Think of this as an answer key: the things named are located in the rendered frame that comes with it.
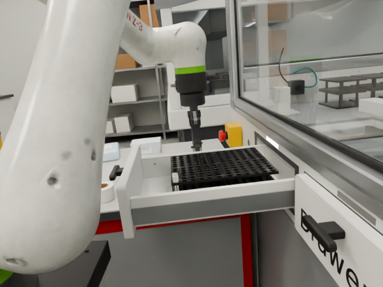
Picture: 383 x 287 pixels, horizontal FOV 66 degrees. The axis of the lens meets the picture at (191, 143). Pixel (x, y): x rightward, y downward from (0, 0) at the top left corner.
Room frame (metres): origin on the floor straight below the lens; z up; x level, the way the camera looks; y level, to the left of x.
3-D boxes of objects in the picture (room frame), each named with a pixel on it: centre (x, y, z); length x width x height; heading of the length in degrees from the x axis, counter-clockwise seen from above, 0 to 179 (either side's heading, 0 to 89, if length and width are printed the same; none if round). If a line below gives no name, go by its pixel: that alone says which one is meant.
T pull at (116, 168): (0.63, 0.17, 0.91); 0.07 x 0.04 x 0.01; 3
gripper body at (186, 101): (0.89, -0.02, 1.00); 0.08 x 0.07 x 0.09; 1
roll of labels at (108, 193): (0.81, 0.28, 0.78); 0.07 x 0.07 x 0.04
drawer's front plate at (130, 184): (0.64, 0.14, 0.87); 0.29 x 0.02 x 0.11; 3
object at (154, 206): (0.65, -0.07, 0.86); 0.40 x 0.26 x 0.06; 93
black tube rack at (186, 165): (0.65, -0.06, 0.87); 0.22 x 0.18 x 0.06; 93
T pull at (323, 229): (0.34, -0.17, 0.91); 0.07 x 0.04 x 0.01; 3
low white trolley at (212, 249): (1.05, 0.14, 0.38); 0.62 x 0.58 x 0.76; 3
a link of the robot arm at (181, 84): (0.89, -0.01, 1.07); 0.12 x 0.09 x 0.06; 91
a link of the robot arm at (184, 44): (0.90, -0.01, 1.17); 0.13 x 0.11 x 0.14; 69
